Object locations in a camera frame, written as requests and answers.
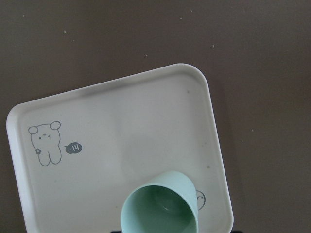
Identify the green plastic cup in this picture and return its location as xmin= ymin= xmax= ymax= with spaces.
xmin=121 ymin=171 xmax=199 ymax=233

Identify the cream rabbit tray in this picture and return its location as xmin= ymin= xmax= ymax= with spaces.
xmin=6 ymin=64 xmax=234 ymax=233

